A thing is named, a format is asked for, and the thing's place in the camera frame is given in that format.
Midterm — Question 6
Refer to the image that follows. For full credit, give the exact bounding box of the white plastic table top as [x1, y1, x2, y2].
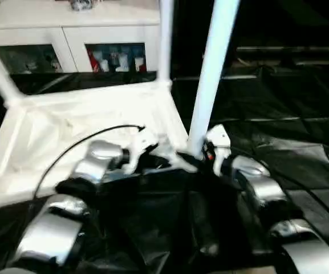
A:
[0, 79, 200, 221]

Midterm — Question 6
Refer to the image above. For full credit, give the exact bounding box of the red bottle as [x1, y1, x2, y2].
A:
[86, 47, 101, 74]

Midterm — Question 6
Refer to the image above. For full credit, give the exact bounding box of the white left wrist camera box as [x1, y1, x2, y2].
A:
[123, 130, 160, 174]

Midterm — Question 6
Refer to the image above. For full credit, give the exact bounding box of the white glass-door cabinet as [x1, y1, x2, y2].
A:
[0, 0, 163, 75]

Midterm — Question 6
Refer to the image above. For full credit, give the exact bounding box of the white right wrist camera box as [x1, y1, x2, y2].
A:
[203, 123, 233, 177]

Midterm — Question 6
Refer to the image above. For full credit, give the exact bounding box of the patterned mug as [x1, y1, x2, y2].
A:
[69, 0, 96, 12]

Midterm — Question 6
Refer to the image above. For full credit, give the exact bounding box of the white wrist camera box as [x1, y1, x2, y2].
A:
[123, 130, 160, 174]
[203, 123, 233, 177]

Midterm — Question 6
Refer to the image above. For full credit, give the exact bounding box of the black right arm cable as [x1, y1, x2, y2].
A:
[229, 153, 329, 235]

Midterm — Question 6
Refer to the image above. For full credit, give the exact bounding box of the long dark metal bar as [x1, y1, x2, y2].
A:
[236, 45, 329, 54]

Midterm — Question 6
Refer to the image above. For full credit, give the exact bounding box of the black shiny mat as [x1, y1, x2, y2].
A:
[0, 68, 329, 274]

